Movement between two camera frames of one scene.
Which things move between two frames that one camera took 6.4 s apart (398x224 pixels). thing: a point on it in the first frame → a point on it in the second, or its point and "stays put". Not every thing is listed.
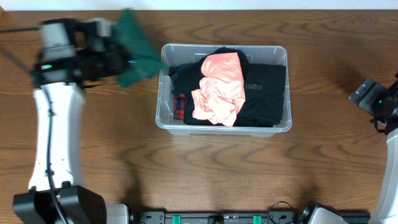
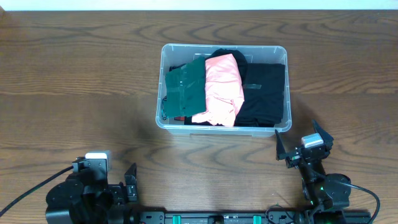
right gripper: (370, 102) → (294, 158)
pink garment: (222, 89) stays put
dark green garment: (131, 43) → (185, 89)
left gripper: (112, 58) → (121, 190)
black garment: (264, 88) stays put
